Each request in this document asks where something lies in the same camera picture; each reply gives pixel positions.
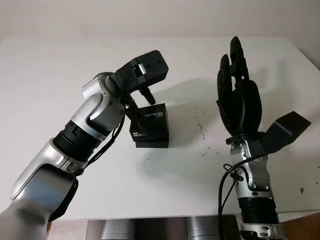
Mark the black camera box base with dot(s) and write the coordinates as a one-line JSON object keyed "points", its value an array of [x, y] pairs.
{"points": [[152, 144]]}

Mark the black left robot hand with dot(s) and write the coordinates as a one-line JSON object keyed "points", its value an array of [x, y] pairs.
{"points": [[133, 110]]}

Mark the black RealSense box lid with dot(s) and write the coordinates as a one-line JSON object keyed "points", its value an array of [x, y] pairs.
{"points": [[157, 125]]}

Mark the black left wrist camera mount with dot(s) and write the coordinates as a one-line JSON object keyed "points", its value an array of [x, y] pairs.
{"points": [[152, 65]]}

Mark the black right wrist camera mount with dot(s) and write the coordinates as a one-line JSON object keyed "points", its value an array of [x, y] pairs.
{"points": [[282, 132]]}

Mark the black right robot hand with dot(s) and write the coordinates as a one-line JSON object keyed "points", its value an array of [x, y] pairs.
{"points": [[242, 107]]}

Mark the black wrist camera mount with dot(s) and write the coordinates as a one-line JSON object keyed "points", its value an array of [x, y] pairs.
{"points": [[282, 132], [152, 65]]}

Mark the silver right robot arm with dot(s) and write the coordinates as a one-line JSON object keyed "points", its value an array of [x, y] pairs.
{"points": [[255, 180]]}

